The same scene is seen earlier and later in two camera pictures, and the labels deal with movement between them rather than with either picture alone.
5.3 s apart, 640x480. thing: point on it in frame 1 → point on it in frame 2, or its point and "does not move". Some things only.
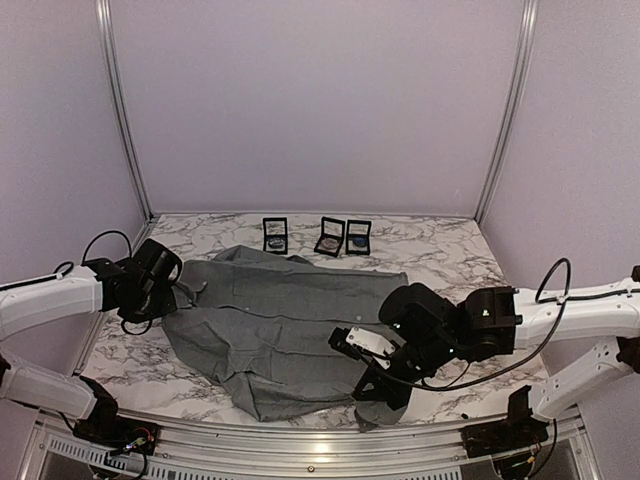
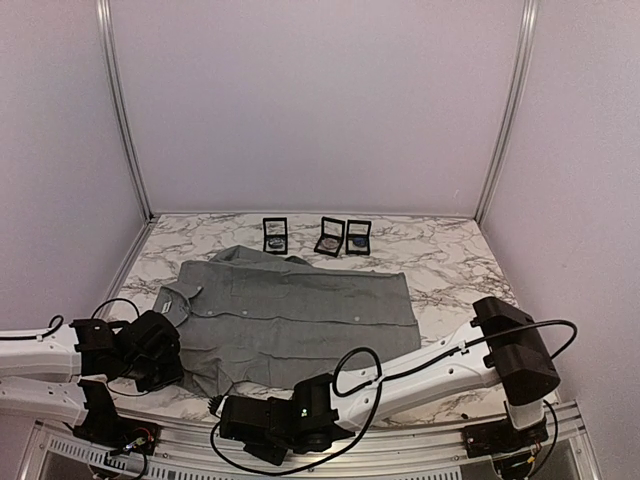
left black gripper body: (150, 305) → (151, 375)
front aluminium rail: (206, 453) does not move
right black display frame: (357, 237) does not move
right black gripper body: (402, 392) → (274, 458)
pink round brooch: (330, 243) does not move
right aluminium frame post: (528, 30) does not move
